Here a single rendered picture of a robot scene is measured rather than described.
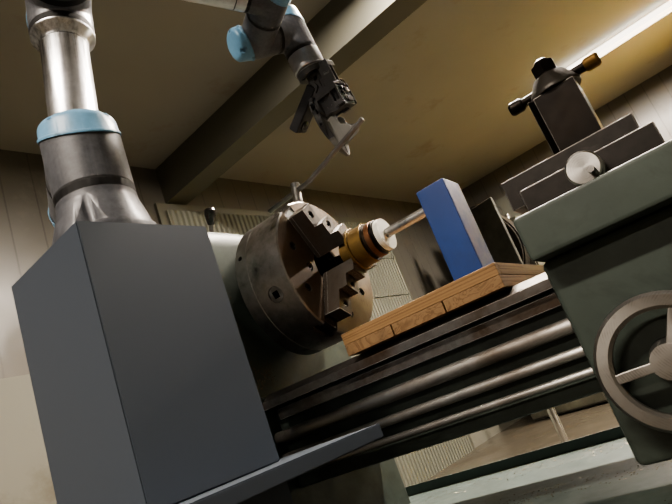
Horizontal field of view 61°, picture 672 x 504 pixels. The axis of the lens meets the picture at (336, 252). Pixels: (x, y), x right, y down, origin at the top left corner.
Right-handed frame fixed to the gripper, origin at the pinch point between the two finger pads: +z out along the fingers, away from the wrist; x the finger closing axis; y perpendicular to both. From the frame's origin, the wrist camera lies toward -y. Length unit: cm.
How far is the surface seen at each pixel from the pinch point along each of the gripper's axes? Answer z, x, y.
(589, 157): 27, -42, 47
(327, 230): 15.7, -16.3, -3.9
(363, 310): 34.1, -7.8, -9.5
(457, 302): 38, -35, 21
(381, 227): 20.2, -13.3, 5.8
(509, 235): 57, 502, -93
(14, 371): -13, 65, -265
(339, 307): 30.7, -22.7, -5.8
